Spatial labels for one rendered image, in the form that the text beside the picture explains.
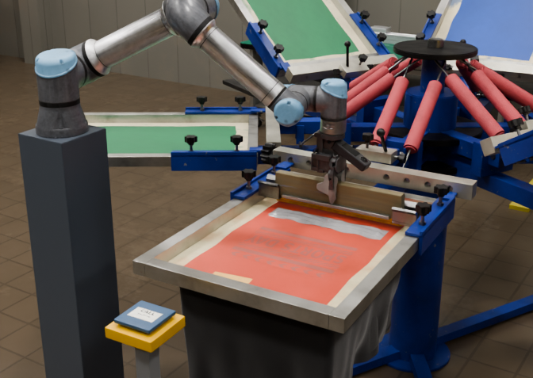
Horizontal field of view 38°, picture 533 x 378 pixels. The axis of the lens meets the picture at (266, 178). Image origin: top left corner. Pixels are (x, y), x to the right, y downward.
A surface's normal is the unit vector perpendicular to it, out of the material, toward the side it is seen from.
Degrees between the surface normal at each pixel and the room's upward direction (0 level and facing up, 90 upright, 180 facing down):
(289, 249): 0
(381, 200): 90
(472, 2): 32
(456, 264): 0
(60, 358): 90
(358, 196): 90
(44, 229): 90
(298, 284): 0
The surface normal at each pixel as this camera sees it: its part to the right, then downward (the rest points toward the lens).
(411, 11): -0.53, 0.29
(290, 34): 0.27, -0.64
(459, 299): 0.00, -0.94
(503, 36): -0.26, -0.64
